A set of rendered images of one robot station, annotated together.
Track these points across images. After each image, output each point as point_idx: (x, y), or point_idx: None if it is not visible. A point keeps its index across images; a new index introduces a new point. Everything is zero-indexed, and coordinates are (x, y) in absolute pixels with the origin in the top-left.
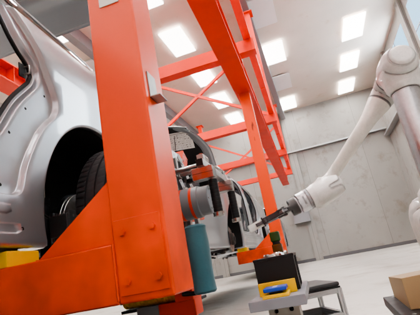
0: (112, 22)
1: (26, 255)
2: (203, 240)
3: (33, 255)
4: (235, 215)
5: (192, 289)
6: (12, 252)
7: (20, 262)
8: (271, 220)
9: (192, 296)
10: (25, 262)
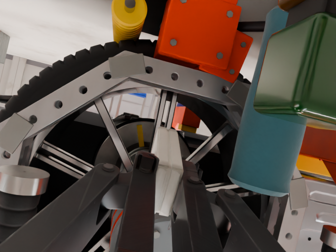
0: None
1: (311, 167)
2: (298, 149)
3: (303, 165)
4: (36, 205)
5: (232, 25)
6: (326, 174)
7: (320, 163)
8: (264, 228)
9: (240, 12)
10: (315, 161)
